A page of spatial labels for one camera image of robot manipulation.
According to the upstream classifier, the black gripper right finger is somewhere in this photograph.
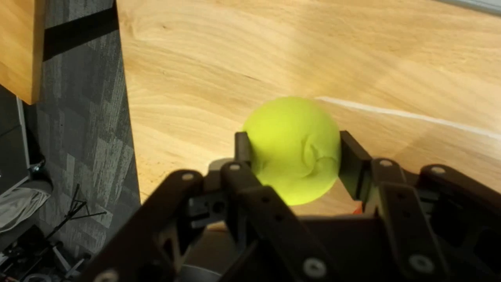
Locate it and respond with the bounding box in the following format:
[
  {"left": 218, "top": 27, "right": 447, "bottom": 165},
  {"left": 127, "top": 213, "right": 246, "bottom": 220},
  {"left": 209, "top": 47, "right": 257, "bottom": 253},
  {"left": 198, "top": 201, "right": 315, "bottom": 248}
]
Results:
[{"left": 340, "top": 132, "right": 501, "bottom": 282}]

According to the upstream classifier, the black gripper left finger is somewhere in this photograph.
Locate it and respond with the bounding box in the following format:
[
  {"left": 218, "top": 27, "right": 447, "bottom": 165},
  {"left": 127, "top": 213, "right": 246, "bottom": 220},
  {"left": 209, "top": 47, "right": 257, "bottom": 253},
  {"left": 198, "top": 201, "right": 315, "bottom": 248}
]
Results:
[{"left": 84, "top": 132, "right": 340, "bottom": 282}]

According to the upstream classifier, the yellow green toy apple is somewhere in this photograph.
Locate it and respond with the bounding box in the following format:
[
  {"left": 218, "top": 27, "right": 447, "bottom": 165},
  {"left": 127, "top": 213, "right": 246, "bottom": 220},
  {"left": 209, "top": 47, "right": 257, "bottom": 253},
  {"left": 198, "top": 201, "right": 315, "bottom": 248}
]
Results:
[{"left": 243, "top": 97, "right": 342, "bottom": 206}]

